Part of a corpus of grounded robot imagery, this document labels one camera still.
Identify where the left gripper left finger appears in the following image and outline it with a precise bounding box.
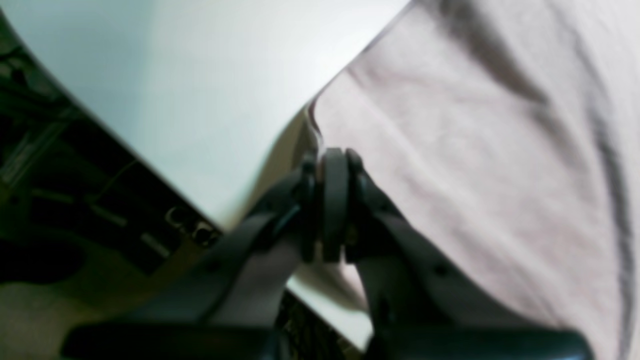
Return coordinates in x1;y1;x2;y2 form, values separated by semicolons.
61;155;317;360

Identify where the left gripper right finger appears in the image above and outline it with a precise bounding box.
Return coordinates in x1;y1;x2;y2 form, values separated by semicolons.
318;148;594;360

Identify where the mauve pink t-shirt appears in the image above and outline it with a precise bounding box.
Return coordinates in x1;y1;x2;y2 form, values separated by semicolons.
256;0;639;360

